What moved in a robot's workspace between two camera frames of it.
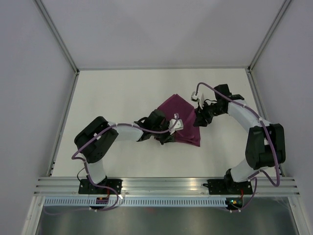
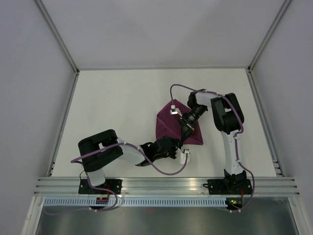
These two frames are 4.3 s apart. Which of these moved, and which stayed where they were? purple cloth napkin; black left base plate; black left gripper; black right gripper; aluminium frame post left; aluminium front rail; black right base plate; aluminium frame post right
Moved: black right gripper; black left gripper; purple cloth napkin
Stayed: black right base plate; aluminium front rail; aluminium frame post right; black left base plate; aluminium frame post left
